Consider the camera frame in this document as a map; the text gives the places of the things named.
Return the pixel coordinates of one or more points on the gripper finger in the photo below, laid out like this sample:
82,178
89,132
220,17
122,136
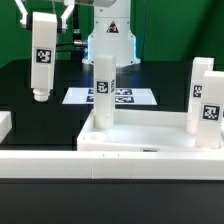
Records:
26,19
62,21

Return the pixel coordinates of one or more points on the white desk tabletop tray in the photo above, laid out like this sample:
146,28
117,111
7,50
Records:
139,131

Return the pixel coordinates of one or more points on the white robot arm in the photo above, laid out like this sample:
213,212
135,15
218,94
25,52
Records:
111,34

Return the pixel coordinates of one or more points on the fiducial marker sheet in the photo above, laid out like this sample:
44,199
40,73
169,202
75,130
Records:
123,96

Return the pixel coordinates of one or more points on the white left fence block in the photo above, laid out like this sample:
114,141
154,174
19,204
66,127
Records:
5,124

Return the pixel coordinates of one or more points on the white front fence bar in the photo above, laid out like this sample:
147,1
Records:
112,165

